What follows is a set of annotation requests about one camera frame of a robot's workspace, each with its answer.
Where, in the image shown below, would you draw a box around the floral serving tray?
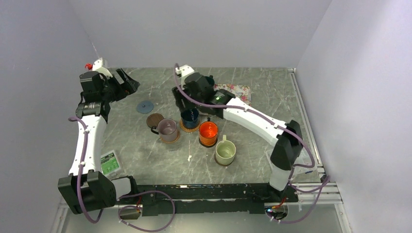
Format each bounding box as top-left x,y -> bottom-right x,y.
214,83 -> 251,106

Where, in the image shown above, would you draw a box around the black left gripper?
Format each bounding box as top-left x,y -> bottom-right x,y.
100,68 -> 139,102

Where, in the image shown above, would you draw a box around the dark green mug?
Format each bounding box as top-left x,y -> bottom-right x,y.
206,75 -> 215,86

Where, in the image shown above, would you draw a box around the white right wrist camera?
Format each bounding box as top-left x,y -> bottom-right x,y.
175,65 -> 195,87

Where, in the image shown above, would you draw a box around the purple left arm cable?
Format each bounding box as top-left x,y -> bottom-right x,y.
68,116 -> 176,233

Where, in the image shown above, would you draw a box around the green label tag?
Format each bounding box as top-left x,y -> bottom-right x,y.
100,150 -> 122,178

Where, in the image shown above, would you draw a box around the orange mug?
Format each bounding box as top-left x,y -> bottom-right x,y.
198,117 -> 218,145

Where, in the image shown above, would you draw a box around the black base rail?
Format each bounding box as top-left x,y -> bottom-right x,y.
115,183 -> 298,216

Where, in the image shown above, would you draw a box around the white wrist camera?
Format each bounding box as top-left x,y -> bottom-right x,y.
175,65 -> 195,87
85,57 -> 113,79

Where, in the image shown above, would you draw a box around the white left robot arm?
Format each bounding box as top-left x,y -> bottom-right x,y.
58,68 -> 140,215

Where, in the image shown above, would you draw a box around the orange black round coaster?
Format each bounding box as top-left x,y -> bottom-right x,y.
198,139 -> 218,148

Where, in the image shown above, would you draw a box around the pale green mug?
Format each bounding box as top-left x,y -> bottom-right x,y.
214,134 -> 236,164

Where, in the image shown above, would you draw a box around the dark wooden coaster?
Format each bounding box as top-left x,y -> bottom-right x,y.
146,113 -> 164,128
215,160 -> 233,166

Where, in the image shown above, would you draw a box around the woven rattan coaster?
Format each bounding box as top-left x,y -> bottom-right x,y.
179,120 -> 201,133
160,132 -> 180,144

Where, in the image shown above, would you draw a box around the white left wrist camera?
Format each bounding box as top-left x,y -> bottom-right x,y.
85,57 -> 113,79

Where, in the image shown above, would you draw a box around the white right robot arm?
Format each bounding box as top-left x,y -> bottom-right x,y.
172,67 -> 304,201

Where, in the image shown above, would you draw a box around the mauve grey mug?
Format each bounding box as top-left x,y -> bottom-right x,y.
151,118 -> 179,141

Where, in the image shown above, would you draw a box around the blue round coaster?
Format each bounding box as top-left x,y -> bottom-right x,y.
136,100 -> 154,114

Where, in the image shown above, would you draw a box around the navy blue mug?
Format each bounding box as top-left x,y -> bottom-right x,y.
180,108 -> 199,130

